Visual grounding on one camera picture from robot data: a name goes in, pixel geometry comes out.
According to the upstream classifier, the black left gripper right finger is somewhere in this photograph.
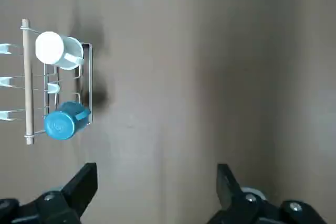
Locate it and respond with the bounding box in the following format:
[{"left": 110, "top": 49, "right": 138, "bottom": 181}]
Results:
[{"left": 207, "top": 163, "right": 329, "bottom": 224}]

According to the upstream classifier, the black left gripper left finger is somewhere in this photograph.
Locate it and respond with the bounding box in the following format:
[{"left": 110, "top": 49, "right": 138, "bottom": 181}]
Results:
[{"left": 0, "top": 163, "right": 98, "bottom": 224}]

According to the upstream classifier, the blue cup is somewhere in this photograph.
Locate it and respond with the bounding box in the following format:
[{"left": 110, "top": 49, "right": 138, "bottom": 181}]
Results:
[{"left": 44, "top": 101, "right": 92, "bottom": 141}]

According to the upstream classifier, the white cup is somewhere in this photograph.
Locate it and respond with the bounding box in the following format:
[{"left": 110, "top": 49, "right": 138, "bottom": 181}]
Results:
[{"left": 35, "top": 31, "right": 85, "bottom": 71}]

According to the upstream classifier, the white wire cup rack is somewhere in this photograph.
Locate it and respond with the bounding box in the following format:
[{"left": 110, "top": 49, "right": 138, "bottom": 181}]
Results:
[{"left": 0, "top": 18, "right": 93, "bottom": 145}]

